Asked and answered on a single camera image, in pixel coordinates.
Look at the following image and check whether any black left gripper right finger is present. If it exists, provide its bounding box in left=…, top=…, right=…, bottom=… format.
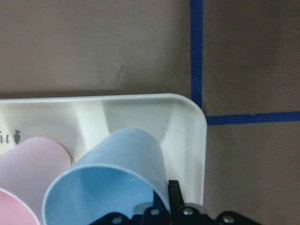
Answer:
left=168, top=180, right=185, bottom=225

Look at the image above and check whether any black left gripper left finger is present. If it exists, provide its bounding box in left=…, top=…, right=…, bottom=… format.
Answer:
left=152, top=191, right=167, bottom=225

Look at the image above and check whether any light blue cup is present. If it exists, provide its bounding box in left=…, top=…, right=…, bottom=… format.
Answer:
left=42, top=128, right=170, bottom=225

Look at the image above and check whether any pink cup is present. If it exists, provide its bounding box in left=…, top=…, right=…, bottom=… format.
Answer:
left=0, top=137, right=71, bottom=225

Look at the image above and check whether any cream plastic tray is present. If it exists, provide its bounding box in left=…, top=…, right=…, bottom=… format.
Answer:
left=0, top=94, right=207, bottom=204

